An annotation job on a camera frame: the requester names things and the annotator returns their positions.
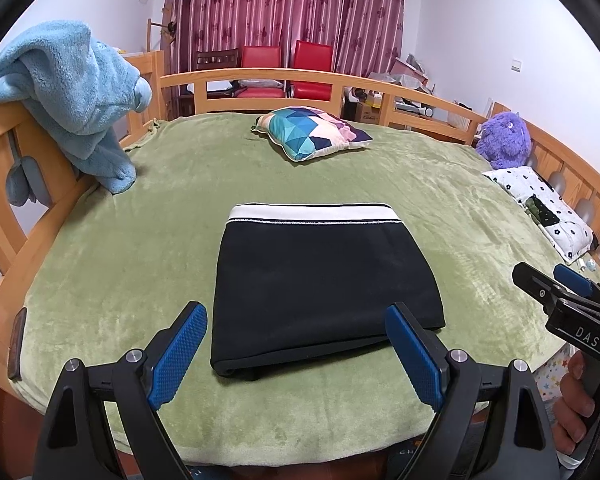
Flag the dark rectangular object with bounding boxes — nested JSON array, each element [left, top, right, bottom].
[[7, 307, 28, 380]]

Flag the star printed sheet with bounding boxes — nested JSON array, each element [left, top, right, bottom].
[[534, 346, 577, 402]]

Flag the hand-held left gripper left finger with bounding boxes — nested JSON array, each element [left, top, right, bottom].
[[32, 301, 208, 480]]

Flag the geometric print pillow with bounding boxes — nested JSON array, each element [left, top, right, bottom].
[[251, 106, 374, 162]]

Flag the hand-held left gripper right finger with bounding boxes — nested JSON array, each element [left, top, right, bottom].
[[385, 302, 561, 480]]

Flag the red chair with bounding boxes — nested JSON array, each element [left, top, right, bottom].
[[235, 46, 284, 99], [289, 40, 334, 101]]

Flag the wooden bed frame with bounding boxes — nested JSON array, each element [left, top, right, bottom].
[[0, 50, 600, 396]]

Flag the cardboard box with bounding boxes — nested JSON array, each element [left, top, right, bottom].
[[355, 100, 382, 124]]

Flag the green fleece blanket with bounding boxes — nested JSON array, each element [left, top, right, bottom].
[[7, 111, 600, 466]]

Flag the red patterned curtain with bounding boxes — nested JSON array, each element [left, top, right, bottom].
[[165, 0, 408, 78]]

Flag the black pants with white stripe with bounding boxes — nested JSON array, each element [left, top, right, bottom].
[[210, 203, 447, 382]]

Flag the wooden coat rack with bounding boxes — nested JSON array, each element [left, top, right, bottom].
[[146, 6, 179, 53]]

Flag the person's right hand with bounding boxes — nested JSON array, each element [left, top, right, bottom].
[[554, 350, 597, 456]]

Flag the white floral pillow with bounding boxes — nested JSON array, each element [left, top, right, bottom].
[[481, 166, 600, 266]]

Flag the purple plush toy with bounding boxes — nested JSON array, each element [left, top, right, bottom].
[[475, 111, 532, 171]]

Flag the dark wooden chair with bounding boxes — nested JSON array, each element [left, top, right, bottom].
[[195, 48, 242, 97]]

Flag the light blue fleece blanket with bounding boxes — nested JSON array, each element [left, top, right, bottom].
[[0, 21, 153, 207]]

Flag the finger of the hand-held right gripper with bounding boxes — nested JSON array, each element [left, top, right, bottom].
[[511, 262, 567, 311], [553, 264, 600, 302]]

